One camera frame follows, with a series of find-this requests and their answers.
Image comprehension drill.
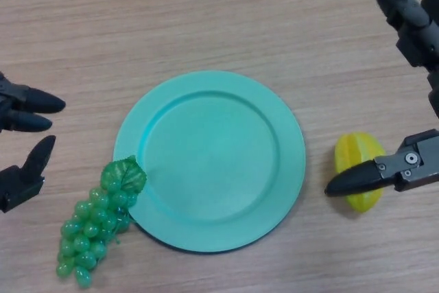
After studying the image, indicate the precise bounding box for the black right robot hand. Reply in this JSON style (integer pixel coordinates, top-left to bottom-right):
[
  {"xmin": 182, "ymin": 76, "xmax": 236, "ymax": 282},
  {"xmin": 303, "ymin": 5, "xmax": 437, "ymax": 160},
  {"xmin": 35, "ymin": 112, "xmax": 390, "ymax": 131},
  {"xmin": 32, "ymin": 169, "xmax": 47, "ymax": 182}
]
[{"xmin": 324, "ymin": 0, "xmax": 439, "ymax": 198}]

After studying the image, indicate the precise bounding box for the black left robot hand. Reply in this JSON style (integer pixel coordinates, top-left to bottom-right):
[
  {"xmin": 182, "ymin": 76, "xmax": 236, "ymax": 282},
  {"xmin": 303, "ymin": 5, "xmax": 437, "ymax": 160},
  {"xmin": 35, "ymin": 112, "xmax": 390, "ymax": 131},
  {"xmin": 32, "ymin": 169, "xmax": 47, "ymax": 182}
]
[{"xmin": 0, "ymin": 72, "xmax": 67, "ymax": 213}]

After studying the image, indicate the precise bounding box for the green plastic grape bunch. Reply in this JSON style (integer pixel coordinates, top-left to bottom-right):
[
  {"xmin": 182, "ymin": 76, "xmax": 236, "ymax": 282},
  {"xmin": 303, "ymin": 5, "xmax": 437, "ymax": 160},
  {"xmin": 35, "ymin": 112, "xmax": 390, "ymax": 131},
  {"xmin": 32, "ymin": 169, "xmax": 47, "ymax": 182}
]
[{"xmin": 56, "ymin": 155, "xmax": 148, "ymax": 290}]

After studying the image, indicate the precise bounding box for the round green plate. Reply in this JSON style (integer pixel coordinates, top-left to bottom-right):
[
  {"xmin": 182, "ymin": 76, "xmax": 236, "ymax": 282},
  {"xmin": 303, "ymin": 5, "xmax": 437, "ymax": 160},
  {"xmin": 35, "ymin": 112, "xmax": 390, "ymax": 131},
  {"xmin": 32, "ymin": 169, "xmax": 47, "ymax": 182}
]
[{"xmin": 112, "ymin": 70, "xmax": 306, "ymax": 252}]

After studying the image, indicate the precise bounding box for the yellow starfruit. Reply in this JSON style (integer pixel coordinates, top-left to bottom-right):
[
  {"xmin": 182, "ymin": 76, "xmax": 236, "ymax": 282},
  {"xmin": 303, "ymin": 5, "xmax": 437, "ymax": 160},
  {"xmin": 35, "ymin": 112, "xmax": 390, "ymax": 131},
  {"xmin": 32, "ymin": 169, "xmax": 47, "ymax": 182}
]
[{"xmin": 334, "ymin": 130, "xmax": 387, "ymax": 213}]

